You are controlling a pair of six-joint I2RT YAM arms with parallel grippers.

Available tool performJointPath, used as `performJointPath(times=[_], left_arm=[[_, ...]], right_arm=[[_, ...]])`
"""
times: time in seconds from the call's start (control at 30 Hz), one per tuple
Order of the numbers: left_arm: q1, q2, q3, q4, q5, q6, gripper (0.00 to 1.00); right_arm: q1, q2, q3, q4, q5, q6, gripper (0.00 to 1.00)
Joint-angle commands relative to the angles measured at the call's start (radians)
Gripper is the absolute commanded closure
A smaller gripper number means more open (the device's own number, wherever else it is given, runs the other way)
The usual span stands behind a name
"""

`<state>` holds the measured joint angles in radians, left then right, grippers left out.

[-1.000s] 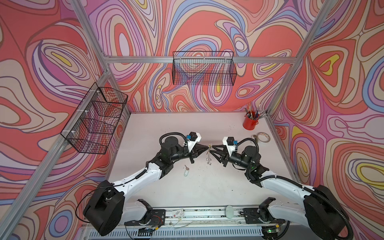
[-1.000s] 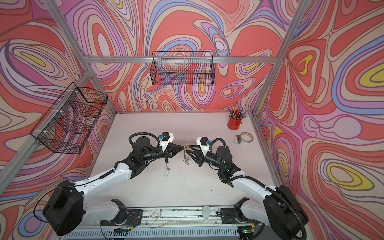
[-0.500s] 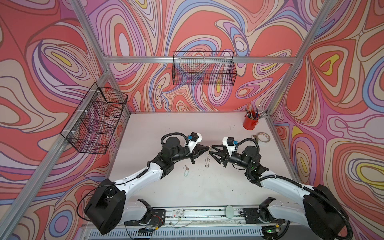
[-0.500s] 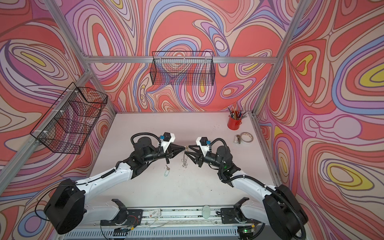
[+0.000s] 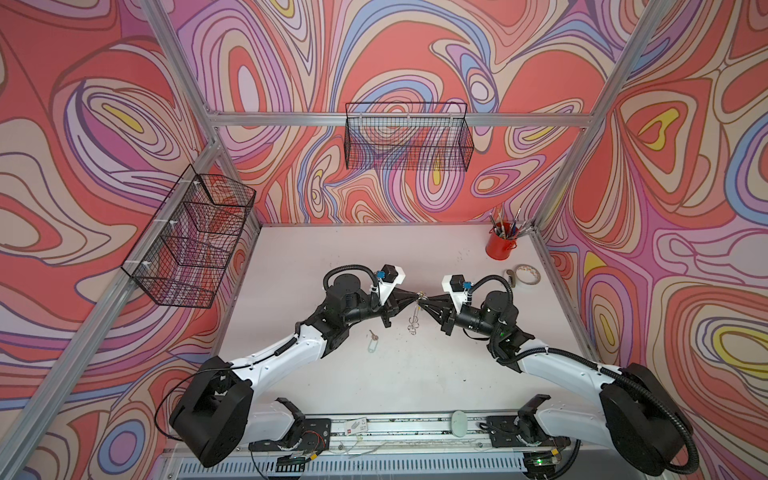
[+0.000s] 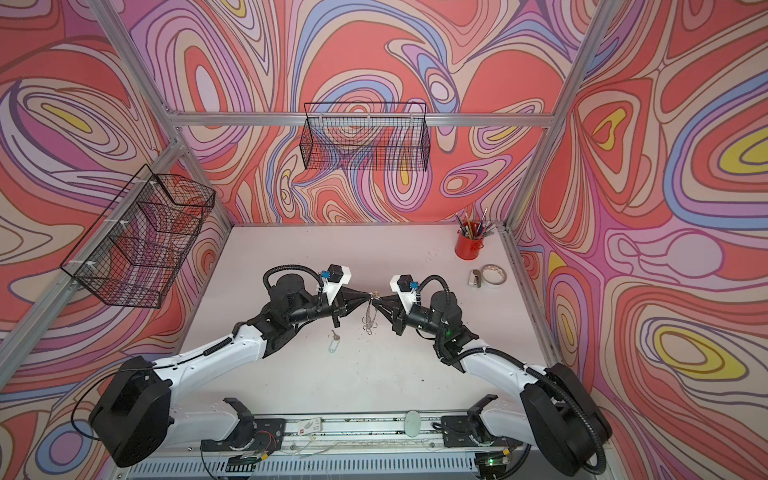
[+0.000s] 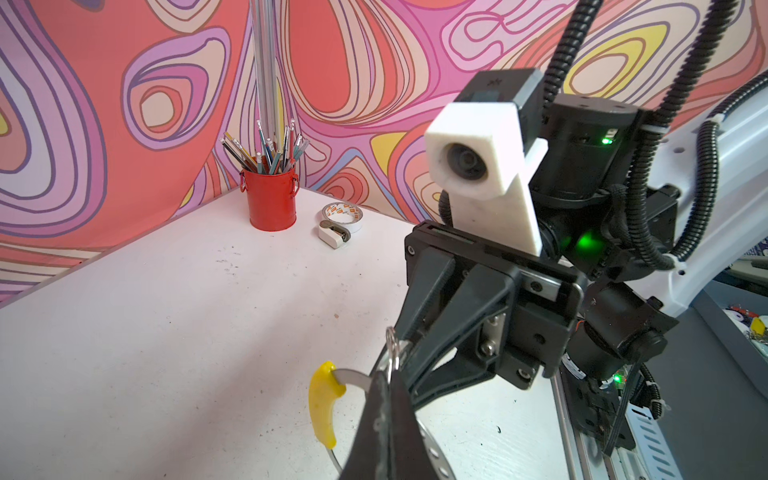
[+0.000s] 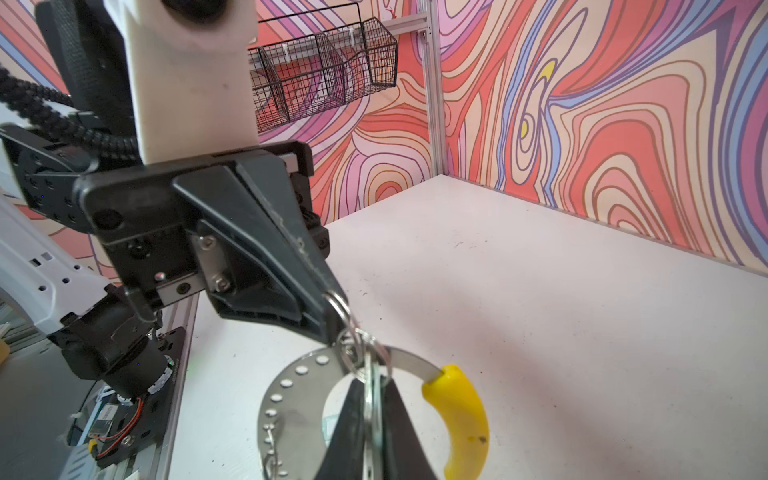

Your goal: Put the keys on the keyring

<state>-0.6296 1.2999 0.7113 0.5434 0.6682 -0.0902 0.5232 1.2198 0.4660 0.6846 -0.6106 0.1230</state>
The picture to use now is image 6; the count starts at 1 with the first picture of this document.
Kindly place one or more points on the black wire basket back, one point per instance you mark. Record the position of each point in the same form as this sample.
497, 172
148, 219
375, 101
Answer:
365, 136

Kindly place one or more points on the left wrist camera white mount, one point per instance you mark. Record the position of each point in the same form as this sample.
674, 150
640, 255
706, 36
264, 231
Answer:
333, 279

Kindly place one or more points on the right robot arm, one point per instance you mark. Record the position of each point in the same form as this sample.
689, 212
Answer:
557, 414

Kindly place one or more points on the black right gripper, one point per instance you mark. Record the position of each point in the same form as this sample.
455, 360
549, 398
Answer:
399, 317

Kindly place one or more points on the key with long mint tag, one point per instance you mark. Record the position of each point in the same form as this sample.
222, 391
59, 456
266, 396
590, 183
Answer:
334, 342

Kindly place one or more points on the pens in cup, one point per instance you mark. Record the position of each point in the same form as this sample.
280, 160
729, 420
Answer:
474, 229

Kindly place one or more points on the red pen cup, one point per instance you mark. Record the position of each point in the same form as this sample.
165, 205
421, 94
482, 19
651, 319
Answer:
468, 248

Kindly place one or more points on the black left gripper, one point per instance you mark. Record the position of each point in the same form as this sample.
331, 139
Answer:
338, 310

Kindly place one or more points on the metal keyring organizer yellow grip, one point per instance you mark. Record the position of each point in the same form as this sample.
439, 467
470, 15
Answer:
369, 320

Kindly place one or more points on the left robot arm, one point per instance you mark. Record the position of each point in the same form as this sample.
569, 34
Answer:
134, 418

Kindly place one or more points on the aluminium frame post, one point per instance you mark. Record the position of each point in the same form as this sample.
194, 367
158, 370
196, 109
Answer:
119, 37

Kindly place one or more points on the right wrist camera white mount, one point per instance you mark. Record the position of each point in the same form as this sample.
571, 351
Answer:
405, 289

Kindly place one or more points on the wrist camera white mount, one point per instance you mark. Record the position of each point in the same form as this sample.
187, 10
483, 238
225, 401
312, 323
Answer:
333, 279
405, 289

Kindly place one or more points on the black wire basket left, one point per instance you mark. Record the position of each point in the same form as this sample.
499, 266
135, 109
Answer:
150, 228

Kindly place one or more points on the black wire basket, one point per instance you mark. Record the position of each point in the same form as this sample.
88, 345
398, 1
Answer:
150, 228
365, 136

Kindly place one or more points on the white label tag on rail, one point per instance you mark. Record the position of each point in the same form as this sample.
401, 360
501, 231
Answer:
309, 426

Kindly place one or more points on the tape roll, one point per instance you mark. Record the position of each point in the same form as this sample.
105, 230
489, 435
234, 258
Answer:
493, 275

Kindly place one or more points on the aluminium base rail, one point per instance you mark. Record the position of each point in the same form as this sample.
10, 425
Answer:
349, 444

